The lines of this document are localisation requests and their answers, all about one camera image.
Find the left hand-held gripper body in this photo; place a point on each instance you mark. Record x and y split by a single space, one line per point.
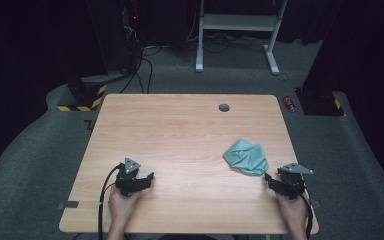
128 173

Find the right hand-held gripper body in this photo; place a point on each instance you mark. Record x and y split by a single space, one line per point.
292 181

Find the teal cloth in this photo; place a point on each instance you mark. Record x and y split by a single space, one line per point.
247 156

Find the person's left hand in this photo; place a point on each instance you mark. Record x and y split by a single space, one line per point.
122 206

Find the person's right hand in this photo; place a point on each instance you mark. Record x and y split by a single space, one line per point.
293 213

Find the red can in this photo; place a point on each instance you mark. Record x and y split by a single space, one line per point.
289 103

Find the grey round table grommet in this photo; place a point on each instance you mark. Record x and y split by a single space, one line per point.
224 107

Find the black yellow striped stand base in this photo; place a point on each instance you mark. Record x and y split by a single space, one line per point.
80 100

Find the dark computer tower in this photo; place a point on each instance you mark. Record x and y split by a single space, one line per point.
131 33

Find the white metal desk frame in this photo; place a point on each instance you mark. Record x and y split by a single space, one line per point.
236 22

